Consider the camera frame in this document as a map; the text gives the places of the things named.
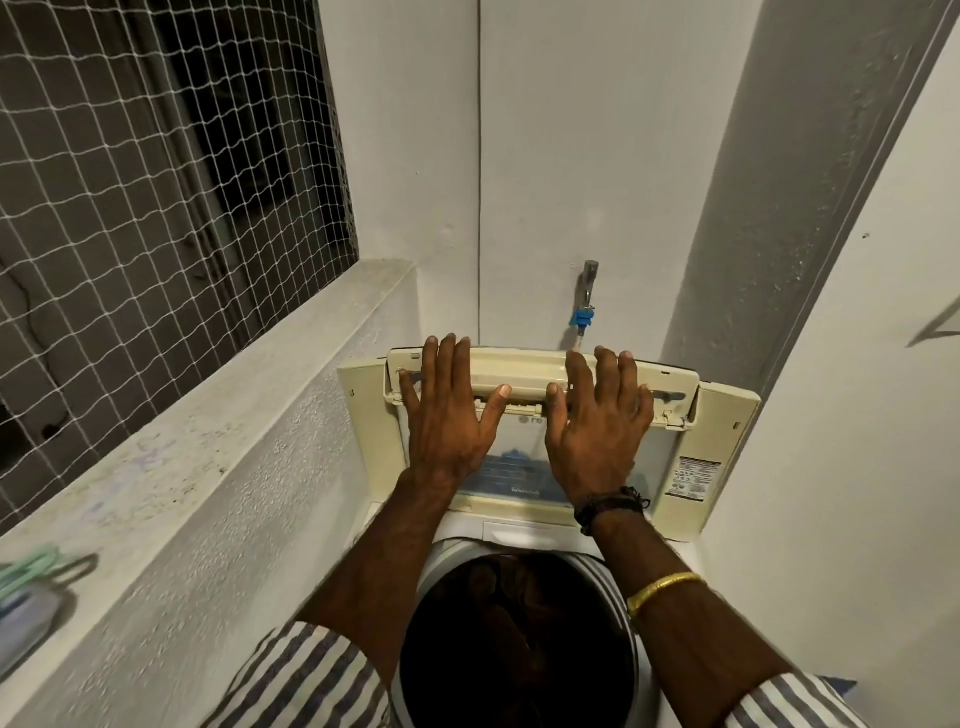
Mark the person's right hand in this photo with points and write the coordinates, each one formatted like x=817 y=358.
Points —
x=600 y=442

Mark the person's left hand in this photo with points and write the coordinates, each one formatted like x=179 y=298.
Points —
x=446 y=427

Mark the glass-windowed washing machine lid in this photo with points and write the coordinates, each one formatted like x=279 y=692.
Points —
x=720 y=435

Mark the cream blue washing machine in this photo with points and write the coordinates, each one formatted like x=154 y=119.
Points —
x=525 y=540

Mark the brown garment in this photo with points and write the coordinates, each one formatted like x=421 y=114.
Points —
x=517 y=637

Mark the mint green plastic scoop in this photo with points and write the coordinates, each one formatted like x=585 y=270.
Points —
x=26 y=570

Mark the person's left forearm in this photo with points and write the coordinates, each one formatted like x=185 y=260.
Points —
x=382 y=570

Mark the person's right forearm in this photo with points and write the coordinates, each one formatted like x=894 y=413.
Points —
x=690 y=615

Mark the black thread wristband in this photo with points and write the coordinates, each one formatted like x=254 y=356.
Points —
x=607 y=504

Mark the gold bangle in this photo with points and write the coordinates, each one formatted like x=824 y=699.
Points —
x=660 y=586

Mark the white window safety net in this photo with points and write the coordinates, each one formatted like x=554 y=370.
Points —
x=150 y=225

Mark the metal wall tap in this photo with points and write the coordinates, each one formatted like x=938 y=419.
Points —
x=589 y=281

